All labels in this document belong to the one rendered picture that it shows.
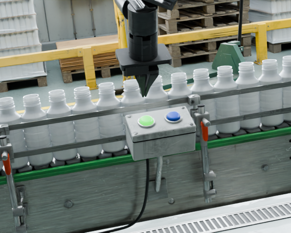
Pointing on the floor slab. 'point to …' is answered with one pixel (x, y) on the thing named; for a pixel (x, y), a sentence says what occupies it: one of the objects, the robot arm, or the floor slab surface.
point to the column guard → (121, 33)
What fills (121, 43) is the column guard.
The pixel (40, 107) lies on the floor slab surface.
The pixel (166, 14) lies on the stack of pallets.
